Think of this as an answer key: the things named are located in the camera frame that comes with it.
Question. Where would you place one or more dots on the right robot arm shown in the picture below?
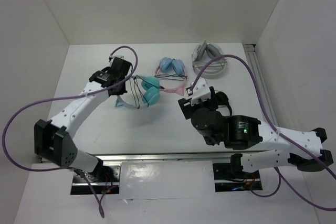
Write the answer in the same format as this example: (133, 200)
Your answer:
(256, 144)

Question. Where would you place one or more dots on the pink blue cat-ear headphones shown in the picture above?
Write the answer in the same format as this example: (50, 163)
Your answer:
(170, 67)

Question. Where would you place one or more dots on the white grey headphones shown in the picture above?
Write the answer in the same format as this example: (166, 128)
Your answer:
(202, 54)

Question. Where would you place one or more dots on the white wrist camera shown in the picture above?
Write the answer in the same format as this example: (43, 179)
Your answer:
(111, 57)
(201, 92)

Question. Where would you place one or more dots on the aluminium front rail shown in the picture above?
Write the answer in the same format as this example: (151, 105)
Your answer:
(165, 157)

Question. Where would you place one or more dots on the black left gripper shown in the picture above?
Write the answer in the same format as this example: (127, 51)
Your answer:
(123, 86)

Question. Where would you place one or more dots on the black headphones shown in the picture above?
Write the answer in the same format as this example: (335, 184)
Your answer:
(223, 101)

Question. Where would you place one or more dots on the aluminium side rail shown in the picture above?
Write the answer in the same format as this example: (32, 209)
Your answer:
(253, 62)

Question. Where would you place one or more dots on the teal cat-ear headphones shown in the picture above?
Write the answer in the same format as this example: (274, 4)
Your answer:
(149, 93)

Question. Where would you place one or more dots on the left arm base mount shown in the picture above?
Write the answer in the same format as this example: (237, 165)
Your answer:
(108, 183)

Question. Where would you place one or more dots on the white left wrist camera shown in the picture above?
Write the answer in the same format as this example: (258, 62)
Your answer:
(111, 57)

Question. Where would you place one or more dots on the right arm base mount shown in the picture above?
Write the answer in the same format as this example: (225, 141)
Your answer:
(226, 179)

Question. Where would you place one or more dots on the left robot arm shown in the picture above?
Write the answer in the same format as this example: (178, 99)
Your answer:
(53, 139)

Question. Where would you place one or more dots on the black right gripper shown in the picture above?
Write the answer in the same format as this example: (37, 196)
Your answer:
(186, 107)

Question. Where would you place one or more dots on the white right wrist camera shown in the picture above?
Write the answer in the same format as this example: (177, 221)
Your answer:
(201, 92)

